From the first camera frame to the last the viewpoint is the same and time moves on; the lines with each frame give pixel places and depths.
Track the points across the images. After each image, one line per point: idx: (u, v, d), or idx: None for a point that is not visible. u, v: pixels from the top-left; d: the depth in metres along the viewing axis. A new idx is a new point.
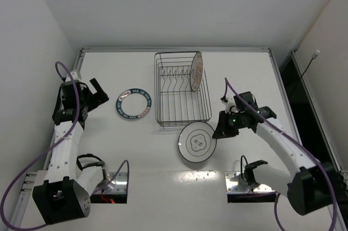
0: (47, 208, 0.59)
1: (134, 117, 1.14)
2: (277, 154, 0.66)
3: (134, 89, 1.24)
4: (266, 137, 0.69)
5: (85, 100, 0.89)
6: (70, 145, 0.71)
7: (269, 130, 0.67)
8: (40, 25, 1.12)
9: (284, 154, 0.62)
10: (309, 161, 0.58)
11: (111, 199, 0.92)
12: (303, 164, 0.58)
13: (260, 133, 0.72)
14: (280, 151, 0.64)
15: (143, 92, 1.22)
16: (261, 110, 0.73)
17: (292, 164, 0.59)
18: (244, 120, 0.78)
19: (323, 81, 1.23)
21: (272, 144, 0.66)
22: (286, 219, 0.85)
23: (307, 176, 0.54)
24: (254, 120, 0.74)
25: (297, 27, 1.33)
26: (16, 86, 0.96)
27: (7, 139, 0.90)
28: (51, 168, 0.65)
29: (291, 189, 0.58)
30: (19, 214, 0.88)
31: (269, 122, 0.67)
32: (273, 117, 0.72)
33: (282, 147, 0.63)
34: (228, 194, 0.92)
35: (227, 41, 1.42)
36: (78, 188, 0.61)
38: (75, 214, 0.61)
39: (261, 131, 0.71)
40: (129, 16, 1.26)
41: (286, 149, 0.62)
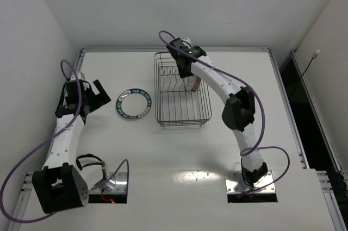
0: (46, 195, 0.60)
1: (134, 117, 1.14)
2: (211, 86, 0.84)
3: (134, 89, 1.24)
4: (200, 73, 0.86)
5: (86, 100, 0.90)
6: (71, 136, 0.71)
7: (202, 68, 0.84)
8: (40, 25, 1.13)
9: (217, 86, 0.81)
10: (234, 88, 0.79)
11: (111, 199, 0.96)
12: (231, 91, 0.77)
13: (196, 72, 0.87)
14: (213, 84, 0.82)
15: (143, 92, 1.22)
16: (192, 50, 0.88)
17: (223, 93, 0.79)
18: (177, 62, 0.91)
19: (323, 80, 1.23)
21: (209, 80, 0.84)
22: (286, 218, 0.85)
23: (235, 100, 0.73)
24: (187, 62, 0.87)
25: (296, 28, 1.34)
26: (16, 86, 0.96)
27: (7, 138, 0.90)
28: (51, 155, 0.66)
29: (224, 115, 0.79)
30: (19, 213, 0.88)
31: (202, 62, 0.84)
32: (204, 55, 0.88)
33: (215, 81, 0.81)
34: (228, 194, 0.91)
35: (227, 41, 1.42)
36: (76, 175, 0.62)
38: (74, 203, 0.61)
39: (196, 69, 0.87)
40: (129, 16, 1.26)
41: (218, 82, 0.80)
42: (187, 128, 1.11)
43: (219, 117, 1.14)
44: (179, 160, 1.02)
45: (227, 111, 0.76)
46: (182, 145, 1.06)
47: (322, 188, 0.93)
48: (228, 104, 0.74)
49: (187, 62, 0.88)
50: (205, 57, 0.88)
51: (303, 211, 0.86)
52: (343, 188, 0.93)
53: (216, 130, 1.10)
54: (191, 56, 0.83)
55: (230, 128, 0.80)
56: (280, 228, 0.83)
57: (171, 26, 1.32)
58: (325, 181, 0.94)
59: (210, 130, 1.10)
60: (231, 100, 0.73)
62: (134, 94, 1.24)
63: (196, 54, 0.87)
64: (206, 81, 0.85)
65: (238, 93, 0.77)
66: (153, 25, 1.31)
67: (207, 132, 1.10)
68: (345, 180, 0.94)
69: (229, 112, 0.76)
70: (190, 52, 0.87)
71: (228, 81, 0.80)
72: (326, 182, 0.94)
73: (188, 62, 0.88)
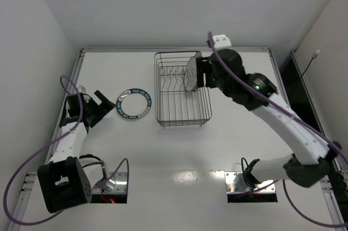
0: (50, 189, 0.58)
1: (134, 117, 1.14)
2: (280, 137, 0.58)
3: (134, 89, 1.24)
4: (269, 119, 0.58)
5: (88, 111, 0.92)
6: (75, 138, 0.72)
7: (277, 115, 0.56)
8: (40, 25, 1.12)
9: (296, 142, 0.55)
10: (321, 146, 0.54)
11: (111, 199, 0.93)
12: (319, 153, 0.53)
13: (262, 116, 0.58)
14: (289, 137, 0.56)
15: (143, 92, 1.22)
16: (258, 83, 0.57)
17: (305, 154, 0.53)
18: (231, 95, 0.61)
19: (323, 80, 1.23)
21: (285, 132, 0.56)
22: (286, 219, 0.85)
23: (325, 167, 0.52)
24: (250, 101, 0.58)
25: (296, 28, 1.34)
26: (16, 86, 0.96)
27: (8, 138, 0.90)
28: (57, 153, 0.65)
29: (290, 174, 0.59)
30: (19, 214, 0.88)
31: (280, 108, 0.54)
32: (274, 93, 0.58)
33: (296, 136, 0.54)
34: (227, 194, 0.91)
35: (227, 41, 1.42)
36: (81, 170, 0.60)
38: (78, 200, 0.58)
39: (263, 113, 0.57)
40: (130, 16, 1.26)
41: (302, 138, 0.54)
42: (187, 128, 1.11)
43: (219, 117, 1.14)
44: (179, 160, 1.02)
45: (297, 173, 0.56)
46: (182, 145, 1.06)
47: (322, 188, 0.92)
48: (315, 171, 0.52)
49: (250, 102, 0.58)
50: (277, 96, 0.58)
51: (304, 211, 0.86)
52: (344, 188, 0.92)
53: (216, 130, 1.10)
54: (265, 99, 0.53)
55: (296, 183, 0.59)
56: (280, 228, 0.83)
57: (171, 25, 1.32)
58: (325, 181, 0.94)
59: (210, 130, 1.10)
60: (319, 165, 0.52)
62: (134, 94, 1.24)
63: (263, 91, 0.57)
64: (283, 133, 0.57)
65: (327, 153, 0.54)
66: (153, 25, 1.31)
67: (208, 132, 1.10)
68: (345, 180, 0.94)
69: (300, 176, 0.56)
70: (256, 88, 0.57)
71: (314, 135, 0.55)
72: (326, 182, 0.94)
73: (253, 100, 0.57)
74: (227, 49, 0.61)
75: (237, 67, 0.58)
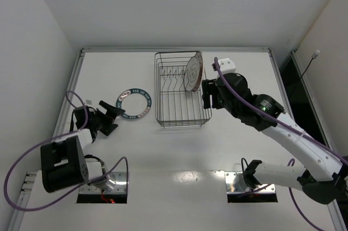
0: (48, 165, 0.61)
1: (134, 117, 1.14)
2: (293, 155, 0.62)
3: (134, 89, 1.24)
4: (280, 139, 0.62)
5: (93, 123, 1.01)
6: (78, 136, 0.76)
7: (286, 134, 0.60)
8: (39, 25, 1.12)
9: (308, 159, 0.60)
10: (333, 161, 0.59)
11: (111, 199, 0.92)
12: (333, 169, 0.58)
13: (272, 135, 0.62)
14: (302, 156, 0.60)
15: (143, 92, 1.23)
16: (265, 104, 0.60)
17: (319, 170, 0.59)
18: (240, 116, 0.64)
19: (323, 80, 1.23)
21: (296, 150, 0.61)
22: (286, 219, 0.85)
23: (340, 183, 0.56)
24: (258, 121, 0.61)
25: (296, 28, 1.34)
26: (16, 86, 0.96)
27: (8, 138, 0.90)
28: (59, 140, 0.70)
29: (306, 189, 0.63)
30: (18, 214, 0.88)
31: (289, 128, 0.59)
32: (282, 112, 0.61)
33: (307, 154, 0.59)
34: (228, 194, 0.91)
35: (227, 41, 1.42)
36: (80, 151, 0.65)
38: (74, 178, 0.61)
39: (273, 133, 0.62)
40: (130, 16, 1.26)
41: (313, 155, 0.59)
42: (187, 128, 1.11)
43: (219, 117, 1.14)
44: (179, 160, 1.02)
45: (313, 189, 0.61)
46: (182, 145, 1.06)
47: None
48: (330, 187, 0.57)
49: (260, 122, 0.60)
50: (285, 115, 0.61)
51: (304, 211, 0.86)
52: None
53: (216, 130, 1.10)
54: (274, 120, 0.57)
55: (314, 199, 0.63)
56: (280, 228, 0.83)
57: (171, 25, 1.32)
58: None
59: (210, 130, 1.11)
60: (334, 181, 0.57)
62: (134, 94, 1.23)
63: (271, 112, 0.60)
64: (293, 150, 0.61)
65: (339, 168, 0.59)
66: (153, 25, 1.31)
67: (207, 132, 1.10)
68: None
69: (317, 191, 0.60)
70: (264, 109, 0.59)
71: (324, 151, 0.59)
72: None
73: (261, 121, 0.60)
74: (231, 73, 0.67)
75: (243, 91, 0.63)
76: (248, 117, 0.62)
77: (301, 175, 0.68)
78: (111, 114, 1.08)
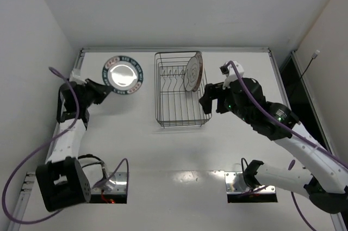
0: (48, 189, 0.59)
1: (123, 92, 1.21)
2: (305, 165, 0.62)
3: (123, 57, 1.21)
4: (293, 149, 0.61)
5: (86, 101, 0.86)
6: (73, 137, 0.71)
7: (300, 145, 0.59)
8: (39, 25, 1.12)
9: (321, 172, 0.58)
10: (347, 175, 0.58)
11: (111, 199, 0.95)
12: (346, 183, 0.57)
13: (285, 145, 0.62)
14: (314, 168, 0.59)
15: (134, 62, 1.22)
16: (280, 114, 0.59)
17: (331, 183, 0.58)
18: (253, 124, 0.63)
19: (323, 81, 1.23)
21: (309, 162, 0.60)
22: (286, 219, 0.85)
23: None
24: (272, 131, 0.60)
25: (296, 28, 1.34)
26: (16, 86, 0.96)
27: (8, 138, 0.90)
28: (55, 152, 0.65)
29: (315, 199, 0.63)
30: (19, 214, 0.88)
31: (304, 139, 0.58)
32: (298, 123, 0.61)
33: (321, 166, 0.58)
34: (228, 193, 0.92)
35: (228, 41, 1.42)
36: (80, 170, 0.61)
38: (75, 200, 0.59)
39: (286, 144, 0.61)
40: (129, 16, 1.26)
41: (326, 168, 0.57)
42: (187, 128, 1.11)
43: (219, 117, 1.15)
44: (179, 160, 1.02)
45: (321, 199, 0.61)
46: (182, 144, 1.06)
47: None
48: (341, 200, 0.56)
49: (273, 131, 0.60)
50: (299, 126, 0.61)
51: (303, 211, 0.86)
52: None
53: (216, 130, 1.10)
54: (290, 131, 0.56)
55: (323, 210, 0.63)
56: (280, 228, 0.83)
57: (171, 25, 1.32)
58: None
59: (210, 130, 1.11)
60: None
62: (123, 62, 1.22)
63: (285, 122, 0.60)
64: (306, 162, 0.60)
65: None
66: (153, 25, 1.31)
67: (208, 132, 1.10)
68: None
69: (325, 203, 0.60)
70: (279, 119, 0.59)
71: (339, 164, 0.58)
72: None
73: (276, 131, 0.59)
74: (248, 79, 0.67)
75: (259, 98, 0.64)
76: (261, 124, 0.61)
77: (308, 182, 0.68)
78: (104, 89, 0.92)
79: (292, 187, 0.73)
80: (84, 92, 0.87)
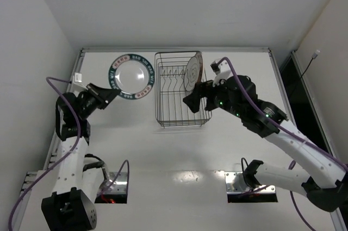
0: (55, 222, 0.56)
1: (130, 96, 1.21)
2: (297, 161, 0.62)
3: (134, 55, 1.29)
4: (283, 145, 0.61)
5: (85, 112, 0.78)
6: (76, 160, 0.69)
7: (289, 141, 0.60)
8: (39, 25, 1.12)
9: (311, 167, 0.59)
10: (336, 168, 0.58)
11: (111, 199, 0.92)
12: (336, 176, 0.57)
13: (275, 142, 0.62)
14: (304, 162, 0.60)
15: (144, 62, 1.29)
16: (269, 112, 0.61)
17: (323, 178, 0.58)
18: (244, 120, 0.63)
19: (323, 81, 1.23)
21: (299, 157, 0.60)
22: (286, 219, 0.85)
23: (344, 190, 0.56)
24: (262, 128, 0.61)
25: (296, 27, 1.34)
26: (16, 86, 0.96)
27: (8, 138, 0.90)
28: (58, 181, 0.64)
29: (311, 197, 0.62)
30: (19, 214, 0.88)
31: (293, 135, 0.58)
32: (285, 119, 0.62)
33: (310, 161, 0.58)
34: (228, 194, 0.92)
35: (228, 41, 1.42)
36: (85, 199, 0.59)
38: (84, 228, 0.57)
39: (277, 140, 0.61)
40: (129, 16, 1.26)
41: (316, 162, 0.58)
42: (188, 128, 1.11)
43: (219, 117, 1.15)
44: (179, 160, 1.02)
45: (317, 197, 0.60)
46: (182, 144, 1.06)
47: None
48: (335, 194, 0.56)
49: (263, 129, 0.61)
50: (287, 122, 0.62)
51: (304, 211, 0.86)
52: None
53: (216, 130, 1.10)
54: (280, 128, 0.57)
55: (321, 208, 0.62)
56: (280, 228, 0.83)
57: (171, 25, 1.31)
58: None
59: (210, 130, 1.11)
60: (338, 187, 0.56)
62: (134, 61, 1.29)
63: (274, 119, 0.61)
64: (296, 157, 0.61)
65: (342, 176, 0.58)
66: (153, 25, 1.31)
67: (208, 132, 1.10)
68: None
69: (322, 199, 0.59)
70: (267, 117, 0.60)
71: (328, 157, 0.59)
72: None
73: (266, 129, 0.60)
74: (242, 76, 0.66)
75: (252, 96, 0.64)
76: (252, 122, 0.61)
77: (305, 181, 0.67)
78: (104, 97, 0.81)
79: (292, 187, 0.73)
80: (84, 101, 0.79)
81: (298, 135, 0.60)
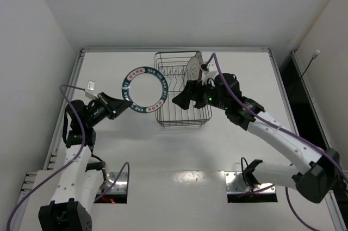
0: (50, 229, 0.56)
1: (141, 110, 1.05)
2: (278, 150, 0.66)
3: (149, 68, 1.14)
4: (261, 134, 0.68)
5: (93, 120, 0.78)
6: (78, 169, 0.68)
7: (264, 128, 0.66)
8: (39, 25, 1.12)
9: (287, 151, 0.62)
10: (312, 151, 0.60)
11: (111, 199, 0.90)
12: (311, 157, 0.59)
13: (254, 131, 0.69)
14: (281, 148, 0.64)
15: (159, 76, 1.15)
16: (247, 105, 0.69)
17: (299, 161, 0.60)
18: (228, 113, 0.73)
19: (323, 81, 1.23)
21: (275, 143, 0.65)
22: (286, 219, 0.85)
23: (319, 171, 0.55)
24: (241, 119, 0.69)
25: (296, 28, 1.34)
26: (16, 86, 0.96)
27: (8, 138, 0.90)
28: (58, 189, 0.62)
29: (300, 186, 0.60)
30: (19, 214, 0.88)
31: (264, 120, 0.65)
32: (262, 111, 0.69)
33: (284, 144, 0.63)
34: (228, 194, 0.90)
35: (228, 41, 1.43)
36: (81, 211, 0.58)
38: None
39: (254, 129, 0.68)
40: (129, 16, 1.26)
41: (290, 145, 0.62)
42: (188, 128, 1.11)
43: (219, 117, 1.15)
44: (180, 160, 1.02)
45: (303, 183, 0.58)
46: (182, 144, 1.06)
47: None
48: (311, 176, 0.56)
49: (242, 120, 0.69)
50: (264, 113, 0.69)
51: (304, 212, 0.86)
52: (343, 188, 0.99)
53: (216, 130, 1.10)
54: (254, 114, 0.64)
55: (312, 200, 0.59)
56: (280, 228, 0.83)
57: (171, 25, 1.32)
58: None
59: (210, 130, 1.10)
60: (312, 168, 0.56)
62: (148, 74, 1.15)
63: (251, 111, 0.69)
64: (273, 144, 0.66)
65: (319, 160, 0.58)
66: (153, 25, 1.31)
67: (208, 132, 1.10)
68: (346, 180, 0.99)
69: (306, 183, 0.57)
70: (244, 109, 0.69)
71: (303, 142, 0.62)
72: None
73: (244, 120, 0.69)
74: (229, 75, 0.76)
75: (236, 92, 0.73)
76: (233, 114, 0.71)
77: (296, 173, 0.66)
78: (114, 107, 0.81)
79: None
80: (92, 110, 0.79)
81: (273, 122, 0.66)
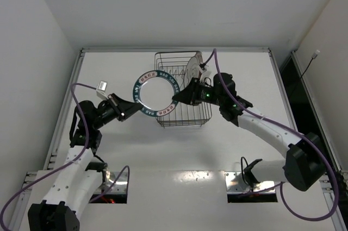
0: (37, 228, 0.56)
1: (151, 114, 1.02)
2: (265, 141, 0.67)
3: (161, 72, 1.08)
4: (248, 126, 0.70)
5: (99, 122, 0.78)
6: (76, 172, 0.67)
7: (250, 119, 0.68)
8: (39, 25, 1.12)
9: (272, 139, 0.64)
10: (293, 136, 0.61)
11: (111, 199, 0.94)
12: (290, 141, 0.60)
13: (243, 125, 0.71)
14: (266, 137, 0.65)
15: (172, 80, 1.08)
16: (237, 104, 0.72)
17: (281, 145, 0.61)
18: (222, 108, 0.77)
19: (323, 81, 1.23)
21: (260, 133, 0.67)
22: (286, 219, 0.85)
23: (298, 152, 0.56)
24: (233, 116, 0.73)
25: (297, 28, 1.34)
26: (16, 86, 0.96)
27: (8, 138, 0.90)
28: (53, 189, 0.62)
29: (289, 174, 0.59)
30: (19, 214, 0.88)
31: (249, 111, 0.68)
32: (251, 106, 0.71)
33: (268, 132, 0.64)
34: (227, 193, 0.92)
35: (228, 41, 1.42)
36: (70, 217, 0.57)
38: None
39: (242, 122, 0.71)
40: (130, 16, 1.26)
41: (272, 132, 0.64)
42: (188, 129, 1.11)
43: (219, 117, 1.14)
44: (179, 160, 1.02)
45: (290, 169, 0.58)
46: (182, 145, 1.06)
47: (322, 188, 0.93)
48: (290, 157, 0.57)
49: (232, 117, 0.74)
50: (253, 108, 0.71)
51: (304, 212, 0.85)
52: (343, 188, 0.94)
53: (216, 130, 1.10)
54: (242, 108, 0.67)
55: (302, 188, 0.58)
56: (280, 228, 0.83)
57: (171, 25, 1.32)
58: (325, 181, 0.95)
59: (210, 130, 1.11)
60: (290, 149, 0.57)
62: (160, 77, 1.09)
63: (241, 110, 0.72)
64: (260, 135, 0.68)
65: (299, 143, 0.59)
66: (153, 25, 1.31)
67: (208, 132, 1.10)
68: (345, 180, 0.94)
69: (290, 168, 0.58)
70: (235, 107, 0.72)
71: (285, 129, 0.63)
72: (326, 182, 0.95)
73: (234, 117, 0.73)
74: (228, 74, 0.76)
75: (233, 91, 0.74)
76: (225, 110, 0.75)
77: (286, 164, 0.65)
78: (123, 110, 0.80)
79: None
80: (100, 111, 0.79)
81: (259, 113, 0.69)
